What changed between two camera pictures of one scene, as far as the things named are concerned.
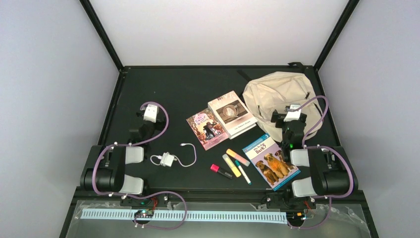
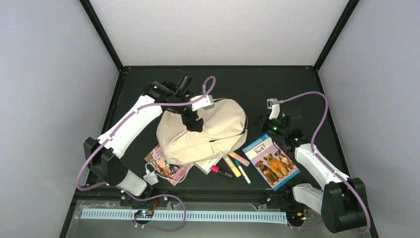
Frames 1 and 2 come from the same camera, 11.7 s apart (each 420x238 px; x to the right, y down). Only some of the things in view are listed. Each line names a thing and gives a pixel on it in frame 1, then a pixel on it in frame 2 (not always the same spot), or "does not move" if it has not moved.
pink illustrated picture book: [208, 130] -> [174, 173]
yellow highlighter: [235, 170] does not move
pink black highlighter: [216, 169] does not move
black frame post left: [104, 34] does not move
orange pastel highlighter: [237, 157] does not move
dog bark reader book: [267, 155] does not move
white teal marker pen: [237, 162] does not move
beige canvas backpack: [266, 93] -> [225, 130]
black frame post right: [349, 9] does not move
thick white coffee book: [233, 115] -> [205, 166]
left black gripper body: [159, 126] -> [186, 118]
